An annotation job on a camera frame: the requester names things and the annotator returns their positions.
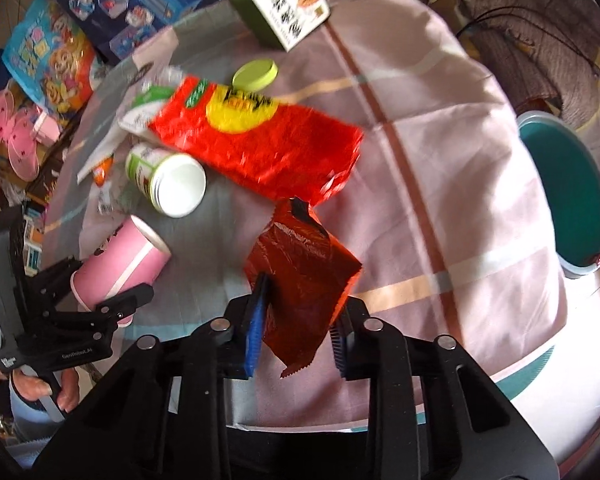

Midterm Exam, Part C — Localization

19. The black cable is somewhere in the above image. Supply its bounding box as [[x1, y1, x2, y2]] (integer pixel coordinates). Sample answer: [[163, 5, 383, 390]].
[[455, 7, 600, 81]]

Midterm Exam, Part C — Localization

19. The white and green carton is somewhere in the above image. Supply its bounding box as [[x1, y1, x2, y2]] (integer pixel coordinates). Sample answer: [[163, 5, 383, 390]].
[[230, 0, 332, 52]]

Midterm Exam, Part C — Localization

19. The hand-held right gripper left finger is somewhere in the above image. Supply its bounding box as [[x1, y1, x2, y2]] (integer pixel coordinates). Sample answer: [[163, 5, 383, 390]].
[[30, 272, 276, 480]]

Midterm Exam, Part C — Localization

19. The person's left forearm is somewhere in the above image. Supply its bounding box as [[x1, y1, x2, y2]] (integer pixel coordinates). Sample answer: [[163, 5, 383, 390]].
[[9, 395, 63, 443]]

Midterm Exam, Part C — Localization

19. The green plastic lid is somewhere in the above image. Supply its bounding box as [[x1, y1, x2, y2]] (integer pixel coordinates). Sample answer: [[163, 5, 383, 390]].
[[231, 59, 279, 92]]

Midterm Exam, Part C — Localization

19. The white paper wrapper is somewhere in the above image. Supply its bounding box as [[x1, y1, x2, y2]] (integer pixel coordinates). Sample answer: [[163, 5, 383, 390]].
[[76, 125, 123, 183]]

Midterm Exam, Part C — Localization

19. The small orange wrapper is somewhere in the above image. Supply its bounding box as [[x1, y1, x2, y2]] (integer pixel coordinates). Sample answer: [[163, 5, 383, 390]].
[[92, 155, 115, 188]]

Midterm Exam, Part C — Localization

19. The pink butterfly wings toy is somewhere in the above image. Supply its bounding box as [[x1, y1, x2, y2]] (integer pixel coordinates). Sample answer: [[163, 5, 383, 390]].
[[0, 87, 48, 181]]

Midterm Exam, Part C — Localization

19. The white green plastic wrapper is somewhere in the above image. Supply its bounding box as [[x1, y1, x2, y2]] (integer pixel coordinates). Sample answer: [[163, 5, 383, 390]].
[[117, 67, 181, 136]]

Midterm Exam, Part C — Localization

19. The white bottle green label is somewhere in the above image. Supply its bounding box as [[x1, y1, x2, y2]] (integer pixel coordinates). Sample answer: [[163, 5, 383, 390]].
[[125, 142, 207, 219]]

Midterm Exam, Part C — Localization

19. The pink checked bedsheet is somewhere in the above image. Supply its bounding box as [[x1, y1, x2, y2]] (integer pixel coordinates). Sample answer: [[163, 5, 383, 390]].
[[45, 0, 568, 433]]

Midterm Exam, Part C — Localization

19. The person's left hand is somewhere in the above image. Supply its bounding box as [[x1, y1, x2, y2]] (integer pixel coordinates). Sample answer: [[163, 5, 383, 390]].
[[11, 366, 82, 414]]

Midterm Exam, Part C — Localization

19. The teal plastic bucket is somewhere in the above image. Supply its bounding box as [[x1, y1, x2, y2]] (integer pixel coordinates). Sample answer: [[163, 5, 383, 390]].
[[516, 110, 600, 280]]

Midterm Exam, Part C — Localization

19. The brown fuzzy cloth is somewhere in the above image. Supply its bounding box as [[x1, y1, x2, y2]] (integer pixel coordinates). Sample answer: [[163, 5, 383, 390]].
[[455, 0, 600, 126]]

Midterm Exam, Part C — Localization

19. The large red snack bag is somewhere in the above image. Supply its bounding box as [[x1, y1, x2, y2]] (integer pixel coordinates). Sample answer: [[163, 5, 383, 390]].
[[147, 75, 366, 206]]

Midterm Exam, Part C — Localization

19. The dark red snack packet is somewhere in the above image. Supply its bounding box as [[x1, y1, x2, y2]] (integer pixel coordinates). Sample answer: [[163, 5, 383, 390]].
[[243, 199, 363, 380]]

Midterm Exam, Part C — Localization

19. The small pink box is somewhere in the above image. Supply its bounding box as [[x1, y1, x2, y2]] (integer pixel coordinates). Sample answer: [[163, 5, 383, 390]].
[[32, 112, 63, 143]]

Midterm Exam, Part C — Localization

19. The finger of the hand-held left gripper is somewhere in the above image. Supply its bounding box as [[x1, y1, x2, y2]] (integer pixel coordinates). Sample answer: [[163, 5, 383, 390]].
[[45, 282, 155, 341], [30, 255, 84, 307]]

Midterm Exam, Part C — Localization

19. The cartoon printed bag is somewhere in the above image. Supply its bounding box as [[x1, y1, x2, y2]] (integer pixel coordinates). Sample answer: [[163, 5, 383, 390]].
[[2, 0, 106, 116]]

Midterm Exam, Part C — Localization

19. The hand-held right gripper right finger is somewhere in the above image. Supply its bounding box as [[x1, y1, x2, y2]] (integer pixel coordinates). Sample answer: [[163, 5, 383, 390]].
[[330, 295, 561, 480]]

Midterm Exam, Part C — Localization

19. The pink paper cup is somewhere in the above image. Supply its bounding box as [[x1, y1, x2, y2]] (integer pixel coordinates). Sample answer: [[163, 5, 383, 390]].
[[71, 215, 172, 328]]

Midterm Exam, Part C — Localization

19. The blue toy box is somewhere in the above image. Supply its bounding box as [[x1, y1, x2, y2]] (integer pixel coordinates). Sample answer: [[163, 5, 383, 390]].
[[32, 0, 253, 63]]

